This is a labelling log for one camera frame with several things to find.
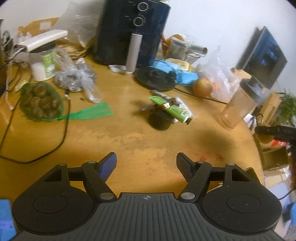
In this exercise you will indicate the clear plastic bag of seeds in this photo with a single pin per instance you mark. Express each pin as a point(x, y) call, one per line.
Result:
point(75, 76)

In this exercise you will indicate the brown crumpled paper bag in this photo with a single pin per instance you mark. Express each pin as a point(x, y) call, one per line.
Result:
point(74, 50)

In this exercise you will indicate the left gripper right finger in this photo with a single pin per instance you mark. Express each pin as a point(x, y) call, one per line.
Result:
point(197, 176)

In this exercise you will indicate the yellow wipes pack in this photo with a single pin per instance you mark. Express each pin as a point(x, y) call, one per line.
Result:
point(183, 64)

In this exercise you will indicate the marble pattern nail clipper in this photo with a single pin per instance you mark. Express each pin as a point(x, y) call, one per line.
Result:
point(159, 94)

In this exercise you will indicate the black round cap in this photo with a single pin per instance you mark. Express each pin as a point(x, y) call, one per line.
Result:
point(160, 121)

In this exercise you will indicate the black kettle base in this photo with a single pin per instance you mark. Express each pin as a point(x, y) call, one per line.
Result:
point(155, 79)

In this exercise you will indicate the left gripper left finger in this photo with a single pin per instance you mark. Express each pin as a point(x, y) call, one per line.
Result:
point(95, 176)

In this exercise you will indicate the orange fruit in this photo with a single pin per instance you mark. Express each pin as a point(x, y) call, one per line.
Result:
point(202, 87)

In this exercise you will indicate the white tub with green label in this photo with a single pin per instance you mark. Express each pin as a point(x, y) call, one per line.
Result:
point(42, 64)

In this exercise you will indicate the green cream tube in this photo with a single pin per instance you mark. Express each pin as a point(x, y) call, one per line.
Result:
point(173, 110)

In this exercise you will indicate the green net bag of nuts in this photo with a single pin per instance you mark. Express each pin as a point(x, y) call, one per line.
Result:
point(41, 102)

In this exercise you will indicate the bag of cotton swabs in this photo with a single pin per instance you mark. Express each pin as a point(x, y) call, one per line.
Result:
point(183, 107)

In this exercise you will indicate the clear shaker bottle grey lid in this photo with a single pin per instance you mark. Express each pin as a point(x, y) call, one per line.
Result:
point(248, 96)

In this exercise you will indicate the cardboard box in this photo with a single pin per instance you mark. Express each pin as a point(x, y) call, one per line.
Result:
point(278, 157)

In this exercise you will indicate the blue wet wipes pack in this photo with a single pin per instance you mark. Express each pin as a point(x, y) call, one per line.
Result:
point(184, 78)

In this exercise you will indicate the dark blue air fryer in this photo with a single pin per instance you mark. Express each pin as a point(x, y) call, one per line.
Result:
point(128, 34)

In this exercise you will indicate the dark monitor screen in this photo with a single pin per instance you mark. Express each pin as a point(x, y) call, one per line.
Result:
point(263, 58)

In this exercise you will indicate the white long handheld device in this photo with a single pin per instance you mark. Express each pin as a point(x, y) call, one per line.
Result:
point(42, 39)

